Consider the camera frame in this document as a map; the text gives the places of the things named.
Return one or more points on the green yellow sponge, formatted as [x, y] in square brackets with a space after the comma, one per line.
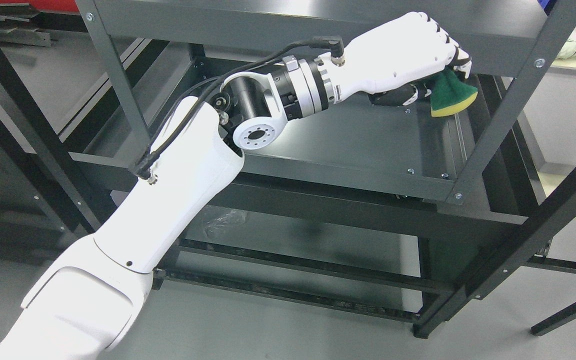
[449, 95]

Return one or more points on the clear plastic bag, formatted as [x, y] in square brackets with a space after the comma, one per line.
[217, 221]

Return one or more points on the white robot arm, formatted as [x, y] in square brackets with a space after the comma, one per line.
[88, 299]

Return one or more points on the dark grey metal shelf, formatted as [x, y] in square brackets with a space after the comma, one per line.
[460, 184]

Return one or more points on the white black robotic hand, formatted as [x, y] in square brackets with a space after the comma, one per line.
[399, 52]

